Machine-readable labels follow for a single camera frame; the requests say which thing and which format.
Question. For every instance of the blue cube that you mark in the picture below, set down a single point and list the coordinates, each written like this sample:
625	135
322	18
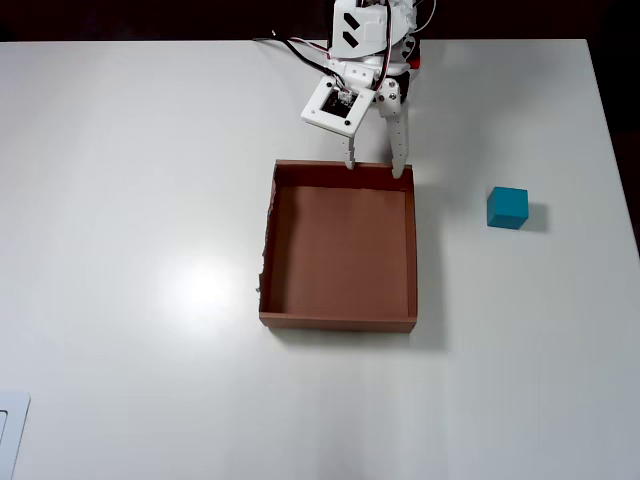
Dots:
507	210

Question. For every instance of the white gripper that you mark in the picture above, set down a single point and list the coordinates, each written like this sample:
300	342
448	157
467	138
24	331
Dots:
391	101

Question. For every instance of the white wrist camera mount plate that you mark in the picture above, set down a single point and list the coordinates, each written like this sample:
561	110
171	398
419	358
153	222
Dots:
345	117

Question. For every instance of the white flat pad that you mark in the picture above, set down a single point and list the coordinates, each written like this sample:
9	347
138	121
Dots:
12	430

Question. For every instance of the brown cardboard box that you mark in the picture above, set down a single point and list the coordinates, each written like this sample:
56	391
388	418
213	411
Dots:
340	250

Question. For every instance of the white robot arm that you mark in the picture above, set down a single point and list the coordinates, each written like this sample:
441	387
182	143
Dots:
365	30

